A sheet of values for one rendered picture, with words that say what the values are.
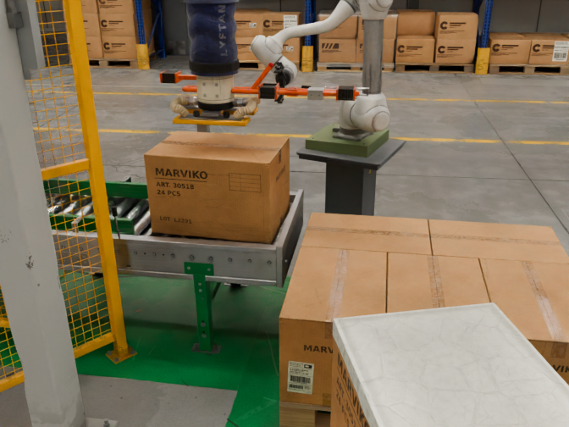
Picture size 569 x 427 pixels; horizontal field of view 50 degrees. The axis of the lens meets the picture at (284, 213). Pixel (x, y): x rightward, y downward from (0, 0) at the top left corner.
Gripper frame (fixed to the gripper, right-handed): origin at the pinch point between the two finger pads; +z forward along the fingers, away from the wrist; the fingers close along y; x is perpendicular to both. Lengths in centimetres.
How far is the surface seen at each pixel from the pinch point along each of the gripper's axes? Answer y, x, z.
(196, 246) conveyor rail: 62, 31, 50
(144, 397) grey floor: 120, 49, 86
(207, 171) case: 32, 28, 35
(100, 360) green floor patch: 119, 79, 64
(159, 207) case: 52, 53, 33
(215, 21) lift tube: -32.3, 22.5, 23.0
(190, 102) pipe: 4.3, 38.7, 16.3
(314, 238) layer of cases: 66, -21, 28
